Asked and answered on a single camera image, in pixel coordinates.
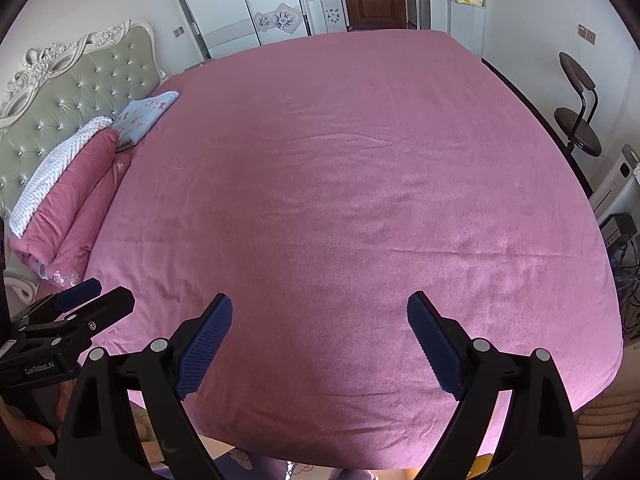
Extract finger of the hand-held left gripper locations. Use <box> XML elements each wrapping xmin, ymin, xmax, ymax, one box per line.
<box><xmin>10</xmin><ymin>279</ymin><xmax>103</xmax><ymax>330</ymax></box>
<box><xmin>22</xmin><ymin>286</ymin><xmax>136</xmax><ymax>356</ymax></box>

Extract person's left hand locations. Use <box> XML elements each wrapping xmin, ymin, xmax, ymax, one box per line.
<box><xmin>0</xmin><ymin>381</ymin><xmax>76</xmax><ymax>449</ymax></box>

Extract pink folded quilt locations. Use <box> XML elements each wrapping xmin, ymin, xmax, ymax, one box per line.
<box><xmin>10</xmin><ymin>129</ymin><xmax>133</xmax><ymax>291</ymax></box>

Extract green tufted headboard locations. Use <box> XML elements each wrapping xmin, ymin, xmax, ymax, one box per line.
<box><xmin>0</xmin><ymin>19</ymin><xmax>167</xmax><ymax>221</ymax></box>

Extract white knit blanket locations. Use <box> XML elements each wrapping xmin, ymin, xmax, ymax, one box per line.
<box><xmin>9</xmin><ymin>116</ymin><xmax>115</xmax><ymax>238</ymax></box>

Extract light blue pillow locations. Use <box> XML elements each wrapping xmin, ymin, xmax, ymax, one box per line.
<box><xmin>112</xmin><ymin>91</ymin><xmax>180</xmax><ymax>150</ymax></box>

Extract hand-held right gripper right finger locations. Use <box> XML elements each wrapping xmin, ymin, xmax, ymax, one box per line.
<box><xmin>406</xmin><ymin>290</ymin><xmax>583</xmax><ymax>480</ymax></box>

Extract white wall shelf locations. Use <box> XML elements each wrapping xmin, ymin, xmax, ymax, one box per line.
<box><xmin>442</xmin><ymin>0</ymin><xmax>488</xmax><ymax>61</ymax></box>

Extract white wardrobe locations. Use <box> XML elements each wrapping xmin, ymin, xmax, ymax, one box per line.
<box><xmin>170</xmin><ymin>0</ymin><xmax>311</xmax><ymax>60</ymax></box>

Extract purple pajama pants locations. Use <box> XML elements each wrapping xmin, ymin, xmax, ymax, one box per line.
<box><xmin>220</xmin><ymin>447</ymin><xmax>416</xmax><ymax>480</ymax></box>

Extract pink bed sheet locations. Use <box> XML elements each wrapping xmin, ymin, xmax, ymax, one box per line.
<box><xmin>10</xmin><ymin>29</ymin><xmax>623</xmax><ymax>471</ymax></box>

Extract white desk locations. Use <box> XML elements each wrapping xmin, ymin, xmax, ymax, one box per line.
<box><xmin>589</xmin><ymin>144</ymin><xmax>640</xmax><ymax>221</ymax></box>

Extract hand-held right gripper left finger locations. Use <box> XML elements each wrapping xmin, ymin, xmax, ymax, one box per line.
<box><xmin>56</xmin><ymin>292</ymin><xmax>233</xmax><ymax>480</ymax></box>

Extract black chair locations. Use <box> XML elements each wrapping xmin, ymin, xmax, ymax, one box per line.
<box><xmin>554</xmin><ymin>51</ymin><xmax>603</xmax><ymax>157</ymax></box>

